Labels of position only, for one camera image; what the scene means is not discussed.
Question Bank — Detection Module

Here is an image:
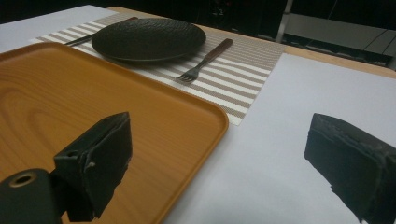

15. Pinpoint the fork with brown handle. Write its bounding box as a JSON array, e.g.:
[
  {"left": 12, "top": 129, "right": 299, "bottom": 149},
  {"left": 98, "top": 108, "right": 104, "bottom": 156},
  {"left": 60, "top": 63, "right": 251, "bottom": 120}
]
[{"left": 175, "top": 37, "right": 233, "bottom": 85}]

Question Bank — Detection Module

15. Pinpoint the striped beige placemat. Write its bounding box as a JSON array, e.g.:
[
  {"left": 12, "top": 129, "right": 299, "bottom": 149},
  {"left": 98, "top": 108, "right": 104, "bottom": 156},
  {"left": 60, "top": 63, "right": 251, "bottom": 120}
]
[{"left": 30, "top": 11, "right": 287, "bottom": 127}]

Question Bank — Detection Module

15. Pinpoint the wooden tray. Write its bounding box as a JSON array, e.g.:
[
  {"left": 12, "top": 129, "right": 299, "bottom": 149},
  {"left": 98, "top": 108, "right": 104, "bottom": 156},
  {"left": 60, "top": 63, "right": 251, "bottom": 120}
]
[{"left": 0, "top": 42, "right": 230, "bottom": 224}]

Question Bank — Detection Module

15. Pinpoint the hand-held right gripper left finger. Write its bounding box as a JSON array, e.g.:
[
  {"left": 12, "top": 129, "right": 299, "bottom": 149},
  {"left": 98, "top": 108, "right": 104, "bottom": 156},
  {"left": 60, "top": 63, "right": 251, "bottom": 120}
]
[{"left": 53, "top": 111, "right": 134, "bottom": 223}]

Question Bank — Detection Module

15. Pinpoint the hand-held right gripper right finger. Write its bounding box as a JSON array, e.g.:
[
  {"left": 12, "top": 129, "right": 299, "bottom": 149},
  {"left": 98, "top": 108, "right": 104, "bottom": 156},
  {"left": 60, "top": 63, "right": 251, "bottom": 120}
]
[{"left": 304, "top": 113, "right": 396, "bottom": 224}]

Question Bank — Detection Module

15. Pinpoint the knife with brown handle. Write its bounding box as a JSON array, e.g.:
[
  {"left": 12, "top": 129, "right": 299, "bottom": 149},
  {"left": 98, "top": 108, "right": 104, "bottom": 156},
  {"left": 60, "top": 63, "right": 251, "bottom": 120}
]
[{"left": 64, "top": 16, "right": 139, "bottom": 48}]

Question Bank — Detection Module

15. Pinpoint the black textured plate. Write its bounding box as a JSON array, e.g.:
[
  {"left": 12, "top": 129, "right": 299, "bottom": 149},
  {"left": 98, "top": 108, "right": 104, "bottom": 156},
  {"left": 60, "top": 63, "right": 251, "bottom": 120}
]
[{"left": 91, "top": 17, "right": 207, "bottom": 63}]

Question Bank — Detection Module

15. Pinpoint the white table cover sheet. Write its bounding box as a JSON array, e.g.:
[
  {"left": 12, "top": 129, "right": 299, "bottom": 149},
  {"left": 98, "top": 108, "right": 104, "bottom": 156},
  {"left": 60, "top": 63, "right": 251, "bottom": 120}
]
[{"left": 0, "top": 4, "right": 396, "bottom": 224}]

